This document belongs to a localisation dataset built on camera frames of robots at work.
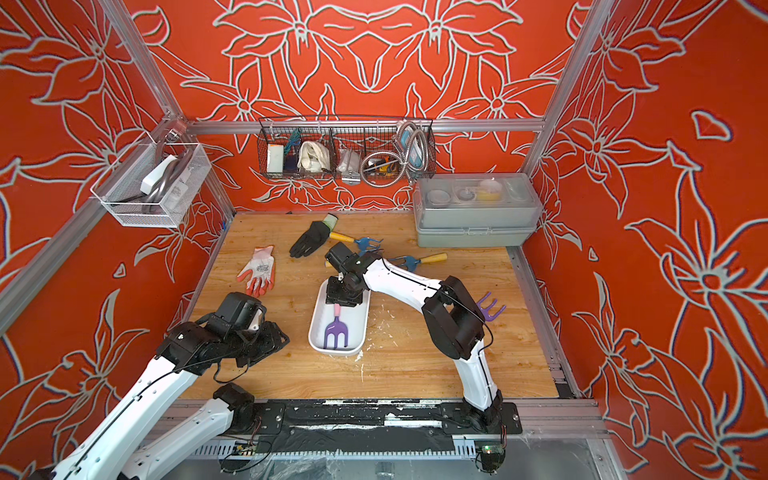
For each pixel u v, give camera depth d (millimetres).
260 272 1011
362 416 743
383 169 888
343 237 1105
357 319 905
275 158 913
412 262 1032
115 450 399
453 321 500
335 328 880
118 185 685
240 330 554
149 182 690
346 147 982
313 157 899
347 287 738
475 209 1024
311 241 1087
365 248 1094
